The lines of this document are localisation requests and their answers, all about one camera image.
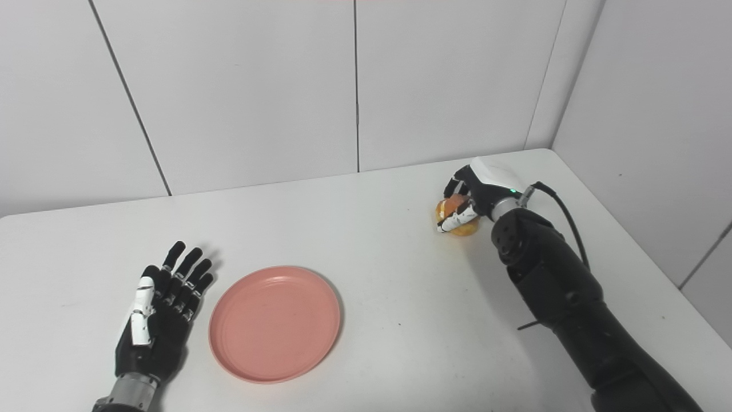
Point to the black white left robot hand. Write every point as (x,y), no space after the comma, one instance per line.
(154,349)

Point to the orange cream puff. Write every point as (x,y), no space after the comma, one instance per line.
(464,230)

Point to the pink round plate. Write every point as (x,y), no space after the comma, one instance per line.
(274,323)

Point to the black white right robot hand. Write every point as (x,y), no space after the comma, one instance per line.
(486,183)

